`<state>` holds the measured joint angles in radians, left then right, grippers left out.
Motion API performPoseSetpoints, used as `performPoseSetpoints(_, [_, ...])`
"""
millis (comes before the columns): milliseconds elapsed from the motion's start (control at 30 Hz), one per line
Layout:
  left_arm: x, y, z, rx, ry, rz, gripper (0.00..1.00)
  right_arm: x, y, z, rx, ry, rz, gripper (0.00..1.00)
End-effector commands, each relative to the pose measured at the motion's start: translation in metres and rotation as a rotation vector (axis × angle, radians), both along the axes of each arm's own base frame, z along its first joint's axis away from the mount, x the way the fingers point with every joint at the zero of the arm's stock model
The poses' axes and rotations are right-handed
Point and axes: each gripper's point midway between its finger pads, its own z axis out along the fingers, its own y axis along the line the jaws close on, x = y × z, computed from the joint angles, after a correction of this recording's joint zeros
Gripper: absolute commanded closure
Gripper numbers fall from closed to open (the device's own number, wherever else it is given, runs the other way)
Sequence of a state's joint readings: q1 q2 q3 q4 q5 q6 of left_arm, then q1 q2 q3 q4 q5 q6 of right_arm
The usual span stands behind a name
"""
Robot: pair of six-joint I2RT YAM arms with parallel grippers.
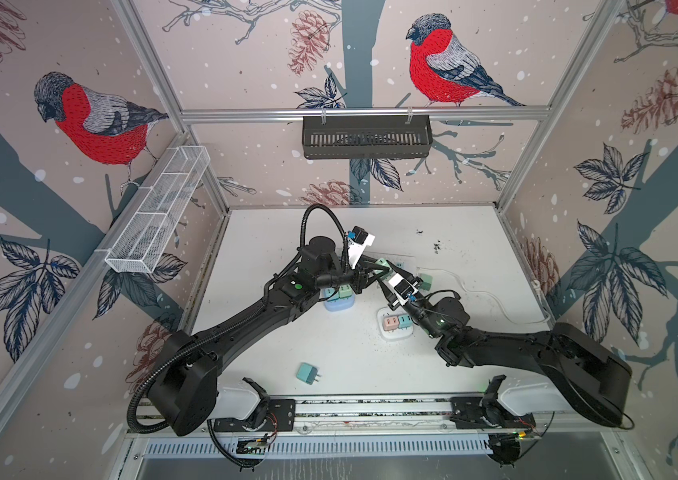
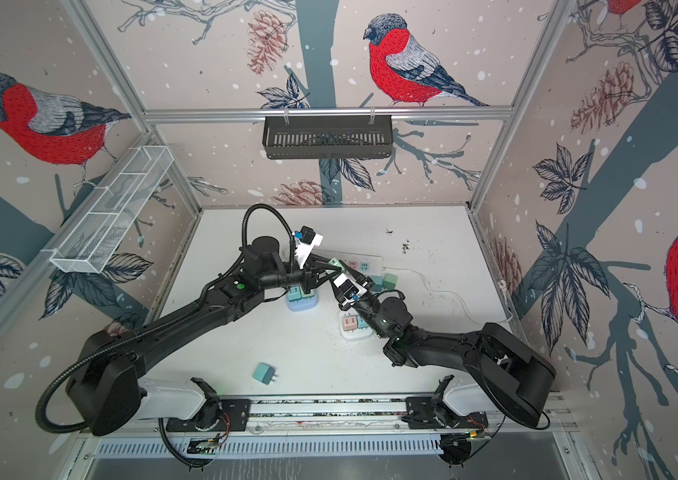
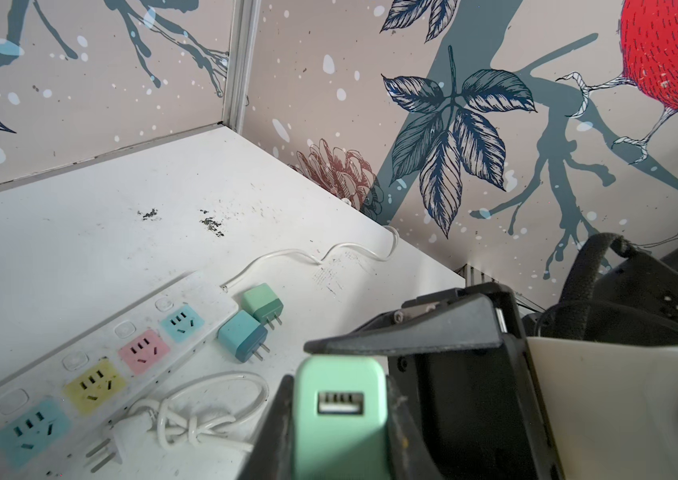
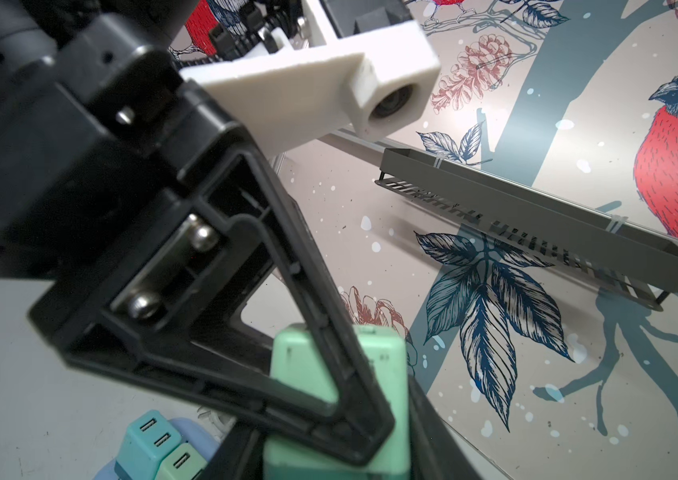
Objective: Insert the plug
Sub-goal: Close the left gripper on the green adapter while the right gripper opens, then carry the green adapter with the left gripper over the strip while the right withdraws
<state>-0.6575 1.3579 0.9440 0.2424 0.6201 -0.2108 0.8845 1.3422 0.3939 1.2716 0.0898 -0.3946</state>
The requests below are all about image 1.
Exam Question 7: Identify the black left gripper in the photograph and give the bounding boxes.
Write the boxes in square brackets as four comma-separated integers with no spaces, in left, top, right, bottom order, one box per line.
[315,256,389,296]

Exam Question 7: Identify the pink charger plug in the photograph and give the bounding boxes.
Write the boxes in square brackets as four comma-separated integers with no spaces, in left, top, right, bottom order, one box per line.
[381,316,398,332]

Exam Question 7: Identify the white square power strip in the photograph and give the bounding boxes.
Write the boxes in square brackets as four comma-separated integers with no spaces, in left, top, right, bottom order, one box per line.
[377,307,414,342]

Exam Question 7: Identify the blue square power strip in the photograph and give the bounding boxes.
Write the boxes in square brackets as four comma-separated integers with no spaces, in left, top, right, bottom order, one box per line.
[321,288,356,312]

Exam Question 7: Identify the light green charger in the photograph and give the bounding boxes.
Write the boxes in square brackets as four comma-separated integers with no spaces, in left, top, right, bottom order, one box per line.
[375,258,392,273]

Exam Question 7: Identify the white long power strip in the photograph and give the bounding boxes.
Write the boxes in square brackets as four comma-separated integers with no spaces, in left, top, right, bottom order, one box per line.
[388,256,417,273]

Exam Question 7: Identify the teal charger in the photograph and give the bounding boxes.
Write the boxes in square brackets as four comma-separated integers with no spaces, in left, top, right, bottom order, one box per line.
[324,289,338,301]

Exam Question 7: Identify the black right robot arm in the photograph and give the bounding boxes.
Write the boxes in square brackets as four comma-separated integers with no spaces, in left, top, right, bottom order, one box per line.
[373,266,633,429]

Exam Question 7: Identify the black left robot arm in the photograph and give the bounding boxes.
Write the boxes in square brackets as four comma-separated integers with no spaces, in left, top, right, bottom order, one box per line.
[126,205,389,436]

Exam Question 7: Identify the teal charger front lowest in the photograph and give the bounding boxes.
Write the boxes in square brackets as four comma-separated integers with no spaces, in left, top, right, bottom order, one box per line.
[296,362,320,385]

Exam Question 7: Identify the black hanging basket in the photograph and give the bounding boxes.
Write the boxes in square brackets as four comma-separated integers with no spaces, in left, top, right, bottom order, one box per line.
[302,115,433,160]

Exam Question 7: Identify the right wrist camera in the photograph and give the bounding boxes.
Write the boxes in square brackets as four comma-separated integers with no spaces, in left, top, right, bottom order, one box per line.
[388,273,419,307]

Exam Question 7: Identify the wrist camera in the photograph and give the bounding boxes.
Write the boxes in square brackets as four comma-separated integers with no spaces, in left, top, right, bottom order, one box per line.
[347,226,375,269]
[388,273,419,307]

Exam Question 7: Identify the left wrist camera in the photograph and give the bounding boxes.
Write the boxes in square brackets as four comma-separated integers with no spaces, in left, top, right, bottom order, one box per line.
[347,226,375,269]

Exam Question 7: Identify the white long strip cable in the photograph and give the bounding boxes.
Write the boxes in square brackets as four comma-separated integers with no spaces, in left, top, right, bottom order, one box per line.
[413,266,550,328]

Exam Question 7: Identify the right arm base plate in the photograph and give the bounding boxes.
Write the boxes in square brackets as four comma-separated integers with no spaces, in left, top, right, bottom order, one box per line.
[449,395,536,430]

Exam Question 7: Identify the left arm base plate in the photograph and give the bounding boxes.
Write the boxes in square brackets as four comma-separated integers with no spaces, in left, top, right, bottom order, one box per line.
[211,399,296,434]

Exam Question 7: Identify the white wire mesh shelf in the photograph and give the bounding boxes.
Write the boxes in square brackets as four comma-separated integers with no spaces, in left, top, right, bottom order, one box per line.
[105,145,210,274]

